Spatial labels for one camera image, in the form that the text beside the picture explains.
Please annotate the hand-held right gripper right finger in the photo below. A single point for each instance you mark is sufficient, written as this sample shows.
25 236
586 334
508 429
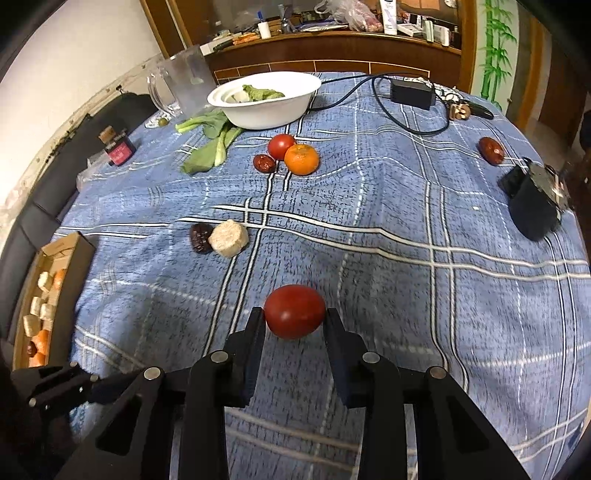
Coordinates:
339 369

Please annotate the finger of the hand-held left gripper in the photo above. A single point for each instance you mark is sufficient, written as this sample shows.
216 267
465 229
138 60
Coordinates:
108 387

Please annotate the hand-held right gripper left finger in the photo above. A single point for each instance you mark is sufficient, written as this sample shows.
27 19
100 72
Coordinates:
254 364

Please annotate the red tomato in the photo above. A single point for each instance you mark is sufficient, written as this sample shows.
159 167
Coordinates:
280 146
294 311

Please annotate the red date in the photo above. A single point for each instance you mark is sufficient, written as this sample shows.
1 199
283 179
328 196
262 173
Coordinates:
264 163
31 349
491 150

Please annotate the brown cardboard box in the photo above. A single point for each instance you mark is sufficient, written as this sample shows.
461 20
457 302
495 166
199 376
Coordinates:
76 258

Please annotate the blue plaid tablecloth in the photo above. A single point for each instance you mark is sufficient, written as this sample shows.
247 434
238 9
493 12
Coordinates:
392 277

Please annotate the dark wrinkled date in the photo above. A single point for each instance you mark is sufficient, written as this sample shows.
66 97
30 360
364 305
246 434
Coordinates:
201 237

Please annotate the black sofa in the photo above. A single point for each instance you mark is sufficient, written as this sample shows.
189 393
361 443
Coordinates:
41 198

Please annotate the green bok choy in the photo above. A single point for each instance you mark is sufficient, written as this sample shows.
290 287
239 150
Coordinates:
201 121
207 154

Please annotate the clear plastic wrapper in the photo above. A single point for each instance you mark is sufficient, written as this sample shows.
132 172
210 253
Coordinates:
92 173

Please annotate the red jar with cork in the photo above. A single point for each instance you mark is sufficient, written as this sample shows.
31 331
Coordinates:
119 150

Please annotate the white bowl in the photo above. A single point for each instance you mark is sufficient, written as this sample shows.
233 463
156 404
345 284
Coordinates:
263 113

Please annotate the white piece in bowl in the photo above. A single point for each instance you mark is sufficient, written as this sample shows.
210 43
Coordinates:
240 96

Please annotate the green leaf in bowl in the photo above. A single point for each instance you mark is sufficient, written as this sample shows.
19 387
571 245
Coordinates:
263 93

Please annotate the small wooden trinket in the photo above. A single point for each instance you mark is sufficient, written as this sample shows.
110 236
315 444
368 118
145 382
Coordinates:
460 112

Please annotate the black power adapter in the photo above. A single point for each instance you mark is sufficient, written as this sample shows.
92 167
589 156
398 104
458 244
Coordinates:
412 93

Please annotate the clear plastic pitcher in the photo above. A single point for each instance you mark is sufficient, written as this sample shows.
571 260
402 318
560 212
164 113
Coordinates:
184 81

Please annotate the wooden counter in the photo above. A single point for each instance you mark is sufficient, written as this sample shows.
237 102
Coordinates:
332 50

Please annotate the small white cup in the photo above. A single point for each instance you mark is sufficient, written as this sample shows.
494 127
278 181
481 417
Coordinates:
264 29

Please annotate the translucent plastic bag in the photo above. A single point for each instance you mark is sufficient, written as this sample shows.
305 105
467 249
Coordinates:
353 14

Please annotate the white bottle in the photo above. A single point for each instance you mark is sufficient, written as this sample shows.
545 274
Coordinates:
388 16

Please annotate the brown wooden door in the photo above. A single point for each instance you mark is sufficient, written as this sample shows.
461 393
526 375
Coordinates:
547 74

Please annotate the bamboo wall painting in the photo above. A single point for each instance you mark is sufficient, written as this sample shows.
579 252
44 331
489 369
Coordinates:
497 50

